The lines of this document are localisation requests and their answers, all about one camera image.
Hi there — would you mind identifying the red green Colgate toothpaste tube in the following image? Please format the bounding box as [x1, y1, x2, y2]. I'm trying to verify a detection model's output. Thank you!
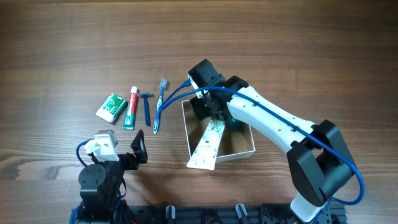
[123, 86, 138, 130]

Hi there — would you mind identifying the blue Listerine mouthwash bottle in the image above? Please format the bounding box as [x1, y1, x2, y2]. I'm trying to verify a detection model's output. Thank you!
[226, 118, 244, 130]

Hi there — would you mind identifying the green white soap pack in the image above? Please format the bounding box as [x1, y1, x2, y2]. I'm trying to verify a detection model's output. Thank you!
[96, 93, 127, 123]

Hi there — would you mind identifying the white cardboard box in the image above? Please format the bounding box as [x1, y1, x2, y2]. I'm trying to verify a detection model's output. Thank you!
[181, 100, 256, 162]

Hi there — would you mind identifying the blue disposable razor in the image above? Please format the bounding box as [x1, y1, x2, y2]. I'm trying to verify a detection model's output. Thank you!
[138, 92, 152, 126]

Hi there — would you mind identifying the white Pantene conditioner tube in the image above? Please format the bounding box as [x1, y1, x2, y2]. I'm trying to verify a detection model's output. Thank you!
[187, 119, 225, 170]

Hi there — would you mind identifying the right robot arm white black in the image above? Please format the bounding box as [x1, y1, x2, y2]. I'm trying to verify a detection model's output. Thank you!
[188, 59, 359, 222]

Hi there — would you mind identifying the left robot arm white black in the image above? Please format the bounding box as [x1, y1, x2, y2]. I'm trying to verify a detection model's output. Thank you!
[69, 130, 148, 224]

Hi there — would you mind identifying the blue white toothbrush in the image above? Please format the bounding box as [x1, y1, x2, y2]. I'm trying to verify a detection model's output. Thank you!
[153, 78, 167, 134]

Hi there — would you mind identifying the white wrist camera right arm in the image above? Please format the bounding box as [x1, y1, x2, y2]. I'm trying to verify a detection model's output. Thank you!
[188, 75, 201, 98]

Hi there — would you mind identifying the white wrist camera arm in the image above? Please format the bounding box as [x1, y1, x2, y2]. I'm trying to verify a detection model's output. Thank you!
[84, 130, 119, 162]
[188, 75, 201, 98]

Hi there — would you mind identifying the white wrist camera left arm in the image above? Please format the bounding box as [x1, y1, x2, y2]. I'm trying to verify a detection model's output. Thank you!
[84, 130, 119, 162]

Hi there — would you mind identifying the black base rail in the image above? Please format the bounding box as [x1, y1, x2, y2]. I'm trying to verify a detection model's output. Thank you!
[71, 203, 348, 224]

